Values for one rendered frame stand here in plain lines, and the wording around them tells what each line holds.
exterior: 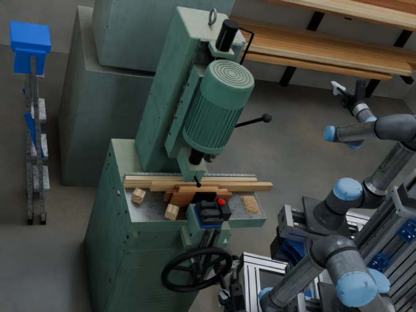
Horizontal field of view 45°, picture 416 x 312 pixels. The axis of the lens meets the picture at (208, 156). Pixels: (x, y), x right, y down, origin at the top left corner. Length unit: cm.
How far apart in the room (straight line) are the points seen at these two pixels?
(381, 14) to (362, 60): 48
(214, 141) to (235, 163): 198
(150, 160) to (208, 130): 48
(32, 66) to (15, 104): 148
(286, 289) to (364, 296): 32
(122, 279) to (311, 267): 89
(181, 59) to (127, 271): 93
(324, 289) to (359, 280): 63
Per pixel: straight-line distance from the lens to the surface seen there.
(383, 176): 239
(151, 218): 200
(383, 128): 220
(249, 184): 225
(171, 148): 208
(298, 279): 182
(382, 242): 221
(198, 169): 201
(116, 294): 240
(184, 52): 191
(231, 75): 177
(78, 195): 322
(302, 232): 248
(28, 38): 230
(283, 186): 385
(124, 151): 237
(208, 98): 176
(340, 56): 449
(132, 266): 223
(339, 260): 165
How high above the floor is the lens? 239
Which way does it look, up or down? 39 degrees down
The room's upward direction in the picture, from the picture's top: 24 degrees clockwise
